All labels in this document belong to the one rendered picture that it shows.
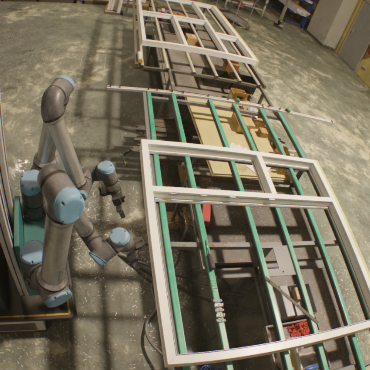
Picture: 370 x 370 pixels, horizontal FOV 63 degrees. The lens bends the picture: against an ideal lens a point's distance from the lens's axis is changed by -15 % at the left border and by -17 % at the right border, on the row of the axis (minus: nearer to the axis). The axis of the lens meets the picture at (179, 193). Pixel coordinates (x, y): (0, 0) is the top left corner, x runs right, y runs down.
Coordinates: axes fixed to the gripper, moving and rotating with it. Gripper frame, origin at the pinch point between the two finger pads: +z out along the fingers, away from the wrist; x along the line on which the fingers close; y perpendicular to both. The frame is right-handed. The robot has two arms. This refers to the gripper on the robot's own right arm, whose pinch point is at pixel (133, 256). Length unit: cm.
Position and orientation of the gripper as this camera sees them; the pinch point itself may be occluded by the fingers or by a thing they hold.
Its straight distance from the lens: 195.6
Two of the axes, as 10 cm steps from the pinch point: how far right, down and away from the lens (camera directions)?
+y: -9.2, 3.9, -1.0
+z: 0.9, 4.5, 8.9
